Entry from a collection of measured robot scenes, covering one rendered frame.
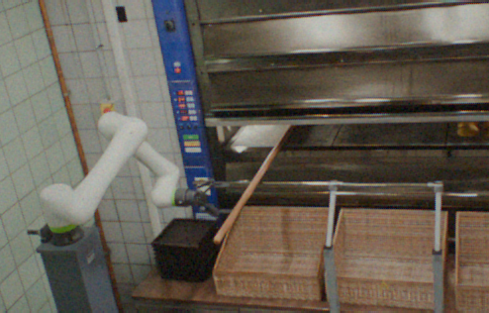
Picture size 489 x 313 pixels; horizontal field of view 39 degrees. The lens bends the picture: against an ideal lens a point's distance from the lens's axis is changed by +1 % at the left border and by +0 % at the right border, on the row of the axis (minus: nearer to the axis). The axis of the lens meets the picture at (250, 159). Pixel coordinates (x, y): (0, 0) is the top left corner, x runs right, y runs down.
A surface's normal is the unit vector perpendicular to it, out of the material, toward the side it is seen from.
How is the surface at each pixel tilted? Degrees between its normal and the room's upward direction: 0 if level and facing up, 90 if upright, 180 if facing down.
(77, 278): 90
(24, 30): 90
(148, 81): 90
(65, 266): 90
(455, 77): 70
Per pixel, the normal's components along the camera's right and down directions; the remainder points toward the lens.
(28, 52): 0.94, 0.00
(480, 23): -0.32, 0.07
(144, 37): -0.30, 0.41
